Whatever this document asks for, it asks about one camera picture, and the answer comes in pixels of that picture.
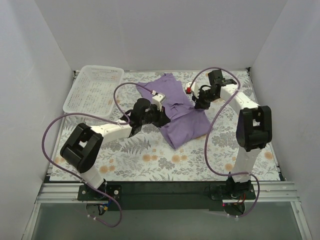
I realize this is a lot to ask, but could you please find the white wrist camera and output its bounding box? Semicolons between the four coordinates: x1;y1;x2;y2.
185;82;200;103
151;90;166;112

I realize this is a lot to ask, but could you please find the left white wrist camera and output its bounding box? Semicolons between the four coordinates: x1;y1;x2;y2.
151;90;166;112

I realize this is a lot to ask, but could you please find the floral patterned table mat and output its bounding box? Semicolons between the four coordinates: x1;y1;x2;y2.
48;70;280;182

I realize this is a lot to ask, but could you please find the white plastic basket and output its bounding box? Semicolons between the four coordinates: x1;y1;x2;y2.
62;65;125;118

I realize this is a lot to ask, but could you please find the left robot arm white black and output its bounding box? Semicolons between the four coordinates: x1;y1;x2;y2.
60;93;171;191

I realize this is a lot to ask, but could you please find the aluminium frame rail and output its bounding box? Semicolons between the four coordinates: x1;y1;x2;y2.
36;182;81;204

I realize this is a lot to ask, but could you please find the purple t shirt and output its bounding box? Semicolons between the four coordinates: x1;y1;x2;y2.
136;73;211;149

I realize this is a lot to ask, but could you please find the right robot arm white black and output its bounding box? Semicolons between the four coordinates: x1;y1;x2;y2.
185;67;272;201

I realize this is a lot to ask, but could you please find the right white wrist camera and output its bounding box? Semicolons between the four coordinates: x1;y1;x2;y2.
185;82;200;103

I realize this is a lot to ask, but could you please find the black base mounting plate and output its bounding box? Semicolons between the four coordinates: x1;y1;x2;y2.
77;181;257;213

